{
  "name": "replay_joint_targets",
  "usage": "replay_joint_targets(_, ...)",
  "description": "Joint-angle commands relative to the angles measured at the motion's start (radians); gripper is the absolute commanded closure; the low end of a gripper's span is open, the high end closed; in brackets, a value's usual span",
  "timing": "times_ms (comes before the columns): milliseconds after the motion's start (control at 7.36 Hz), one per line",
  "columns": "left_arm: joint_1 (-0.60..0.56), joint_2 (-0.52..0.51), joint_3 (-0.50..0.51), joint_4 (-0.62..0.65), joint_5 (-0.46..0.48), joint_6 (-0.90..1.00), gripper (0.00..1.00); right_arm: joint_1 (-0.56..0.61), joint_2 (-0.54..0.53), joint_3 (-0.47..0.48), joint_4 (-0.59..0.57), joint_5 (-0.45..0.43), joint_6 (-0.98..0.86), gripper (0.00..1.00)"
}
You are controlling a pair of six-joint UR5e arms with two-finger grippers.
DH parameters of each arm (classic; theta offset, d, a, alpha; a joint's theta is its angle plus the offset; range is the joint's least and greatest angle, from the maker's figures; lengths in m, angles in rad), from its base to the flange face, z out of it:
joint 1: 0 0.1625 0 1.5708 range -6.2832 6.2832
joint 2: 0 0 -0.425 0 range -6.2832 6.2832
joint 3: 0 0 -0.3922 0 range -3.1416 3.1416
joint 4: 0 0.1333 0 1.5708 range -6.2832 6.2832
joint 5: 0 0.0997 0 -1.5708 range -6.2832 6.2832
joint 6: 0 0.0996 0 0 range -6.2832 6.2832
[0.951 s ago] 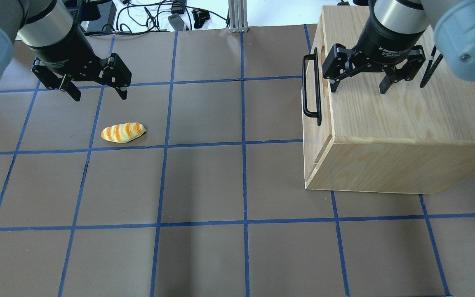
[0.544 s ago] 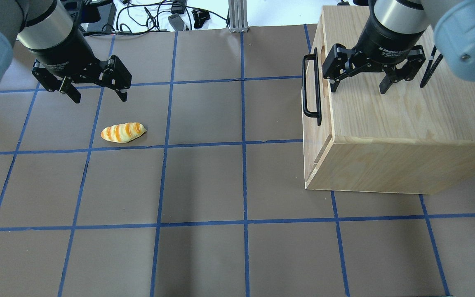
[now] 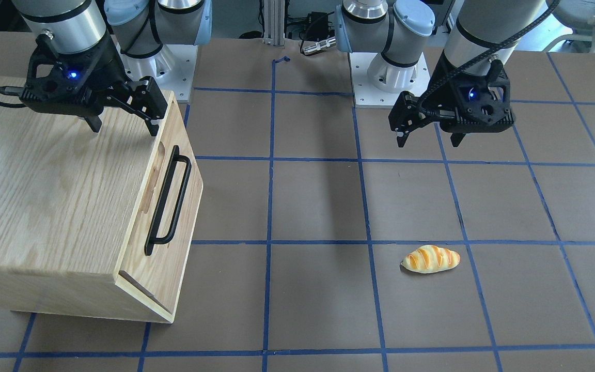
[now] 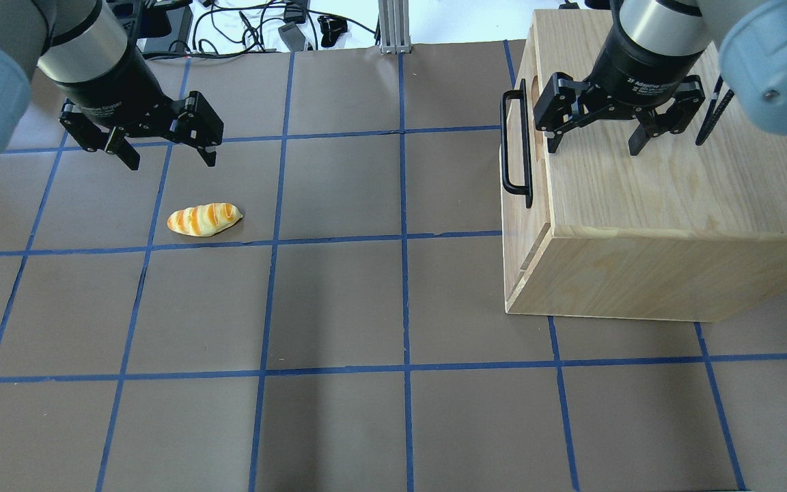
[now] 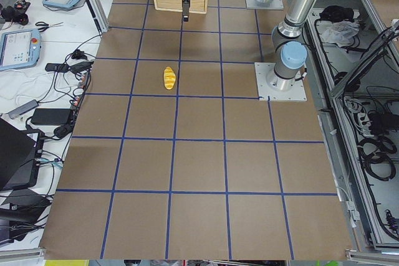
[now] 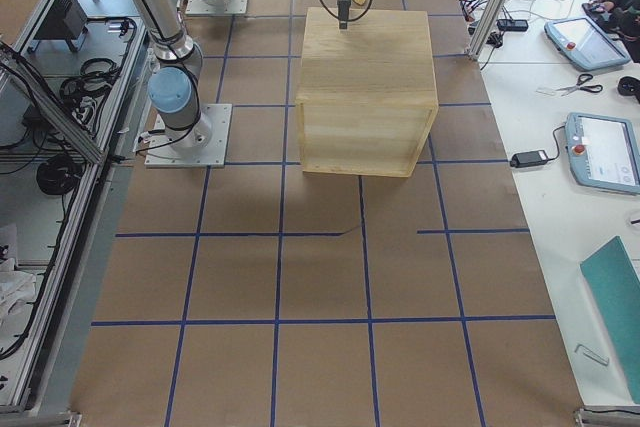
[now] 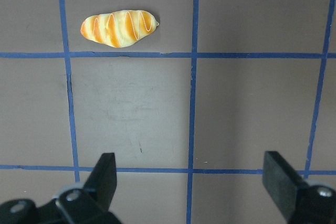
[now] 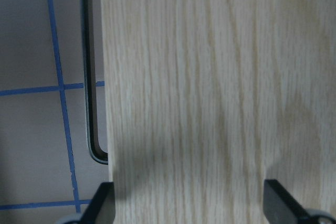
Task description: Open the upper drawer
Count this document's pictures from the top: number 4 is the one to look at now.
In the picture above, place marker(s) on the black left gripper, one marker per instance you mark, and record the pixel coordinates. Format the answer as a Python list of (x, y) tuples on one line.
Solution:
[(119, 90)]

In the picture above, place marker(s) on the aluminium frame post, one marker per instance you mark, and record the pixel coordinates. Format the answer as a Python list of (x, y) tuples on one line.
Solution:
[(393, 27)]

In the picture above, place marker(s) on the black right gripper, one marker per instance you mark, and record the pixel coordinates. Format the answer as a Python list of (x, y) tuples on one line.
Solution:
[(641, 68)]

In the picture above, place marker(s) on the toy bread loaf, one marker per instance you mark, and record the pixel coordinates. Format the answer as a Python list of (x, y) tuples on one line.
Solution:
[(204, 220)]

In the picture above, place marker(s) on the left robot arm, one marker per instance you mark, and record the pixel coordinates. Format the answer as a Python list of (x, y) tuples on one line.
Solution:
[(75, 40)]

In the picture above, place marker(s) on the wooden drawer front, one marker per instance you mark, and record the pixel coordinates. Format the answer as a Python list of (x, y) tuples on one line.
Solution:
[(524, 184)]

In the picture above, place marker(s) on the black device on floor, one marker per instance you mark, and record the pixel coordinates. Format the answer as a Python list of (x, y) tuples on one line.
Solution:
[(332, 29)]

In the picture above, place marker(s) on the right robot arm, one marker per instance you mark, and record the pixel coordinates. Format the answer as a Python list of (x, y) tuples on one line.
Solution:
[(751, 42)]

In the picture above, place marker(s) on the black power adapter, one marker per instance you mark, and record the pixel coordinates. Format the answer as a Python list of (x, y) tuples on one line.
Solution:
[(293, 38)]

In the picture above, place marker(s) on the wooden drawer cabinet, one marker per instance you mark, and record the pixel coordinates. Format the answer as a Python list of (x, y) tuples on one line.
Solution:
[(681, 231)]

